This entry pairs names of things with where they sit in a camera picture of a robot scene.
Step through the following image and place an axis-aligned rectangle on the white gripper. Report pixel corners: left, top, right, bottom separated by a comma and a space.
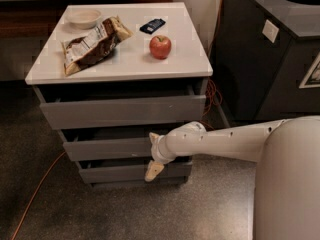
145, 132, 174, 182

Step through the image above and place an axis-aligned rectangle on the grey drawer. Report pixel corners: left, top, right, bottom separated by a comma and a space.
77, 157, 192, 183
62, 123, 199, 162
40, 86, 205, 130

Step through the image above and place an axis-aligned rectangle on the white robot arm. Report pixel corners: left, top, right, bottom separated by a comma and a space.
145, 116, 320, 240

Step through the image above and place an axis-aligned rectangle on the grey bottom drawer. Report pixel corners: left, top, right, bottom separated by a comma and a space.
77, 157, 192, 183

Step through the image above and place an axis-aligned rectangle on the grey drawer cabinet white top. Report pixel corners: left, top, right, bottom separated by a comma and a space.
26, 3, 212, 188

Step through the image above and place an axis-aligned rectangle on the grey top drawer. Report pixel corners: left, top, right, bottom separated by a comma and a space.
40, 86, 205, 130

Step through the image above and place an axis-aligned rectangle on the red apple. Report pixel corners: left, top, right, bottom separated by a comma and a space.
149, 35, 171, 59

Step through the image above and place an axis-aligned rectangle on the brown chip bag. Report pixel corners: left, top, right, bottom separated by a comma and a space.
62, 17, 133, 76

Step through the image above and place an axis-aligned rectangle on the white bowl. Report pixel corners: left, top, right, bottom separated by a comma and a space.
66, 9, 101, 30

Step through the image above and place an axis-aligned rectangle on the black waste bin cabinet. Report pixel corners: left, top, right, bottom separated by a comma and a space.
210, 0, 320, 122

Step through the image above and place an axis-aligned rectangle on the white label on bin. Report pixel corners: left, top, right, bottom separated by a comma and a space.
262, 20, 279, 43

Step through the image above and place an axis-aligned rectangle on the framed sign on bin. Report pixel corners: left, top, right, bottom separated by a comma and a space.
299, 52, 320, 89

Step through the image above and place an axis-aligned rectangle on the orange extension cable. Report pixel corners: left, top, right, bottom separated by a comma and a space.
9, 0, 234, 240

